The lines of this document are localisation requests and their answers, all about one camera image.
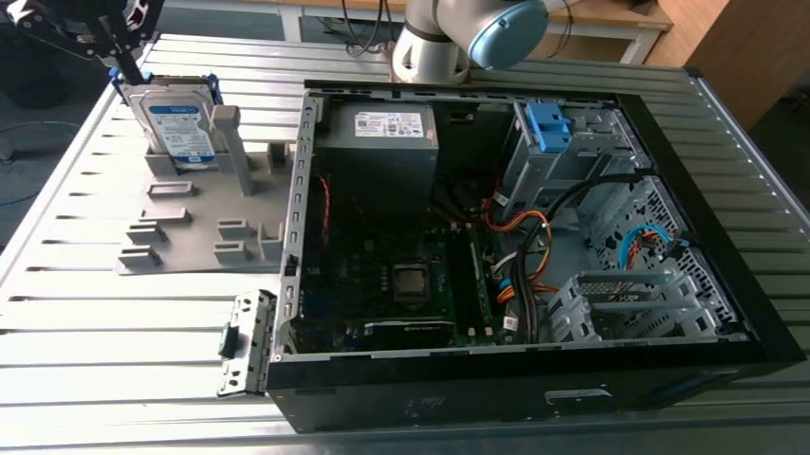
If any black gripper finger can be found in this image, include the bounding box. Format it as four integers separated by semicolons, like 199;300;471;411
10;12;135;86
100;16;160;86

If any hard disk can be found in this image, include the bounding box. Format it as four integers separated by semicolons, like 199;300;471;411
110;67;222;173

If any blue data wire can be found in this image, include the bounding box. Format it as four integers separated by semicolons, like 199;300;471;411
618;226;670;273

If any multicolour power wire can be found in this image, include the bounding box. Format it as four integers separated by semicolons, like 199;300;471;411
638;229;696;262

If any silver disk bay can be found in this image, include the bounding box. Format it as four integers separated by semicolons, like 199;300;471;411
543;269;721;343

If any black office chair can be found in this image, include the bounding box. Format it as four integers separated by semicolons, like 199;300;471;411
0;42;82;111

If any grey parts rack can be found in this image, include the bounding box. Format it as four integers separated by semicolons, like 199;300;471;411
112;104;301;276

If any grey power supply unit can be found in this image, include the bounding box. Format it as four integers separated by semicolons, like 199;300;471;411
314;101;442;224

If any green motherboard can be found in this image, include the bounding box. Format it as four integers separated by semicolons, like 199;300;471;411
297;222;514;355

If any CPU socket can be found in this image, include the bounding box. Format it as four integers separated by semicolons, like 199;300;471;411
390;262;433;309

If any blue plastic drive latch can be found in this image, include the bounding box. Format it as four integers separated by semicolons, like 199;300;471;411
523;101;575;154

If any green RAM stick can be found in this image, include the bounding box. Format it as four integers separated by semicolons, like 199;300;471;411
466;221;499;338

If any silver optical drive cage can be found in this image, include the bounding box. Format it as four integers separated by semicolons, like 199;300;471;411
503;101;653;214

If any black graphics card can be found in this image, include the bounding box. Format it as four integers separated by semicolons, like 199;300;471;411
363;320;457;350

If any black PC case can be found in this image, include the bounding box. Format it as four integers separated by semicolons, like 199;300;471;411
265;79;809;435

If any wooden cabinet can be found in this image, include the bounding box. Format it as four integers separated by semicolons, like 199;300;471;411
645;0;810;132

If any hinged metal slot bracket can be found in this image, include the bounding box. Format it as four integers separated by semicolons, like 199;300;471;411
215;288;279;398

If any orange wire bundle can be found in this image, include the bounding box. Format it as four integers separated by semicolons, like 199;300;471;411
483;209;562;304

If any white grey wire bundle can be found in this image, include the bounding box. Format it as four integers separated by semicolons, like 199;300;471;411
490;250;522;279

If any wooden desk white frame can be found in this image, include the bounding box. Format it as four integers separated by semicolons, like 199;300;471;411
278;0;674;65

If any thick black cable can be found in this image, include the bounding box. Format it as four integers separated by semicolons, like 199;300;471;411
511;173;653;345

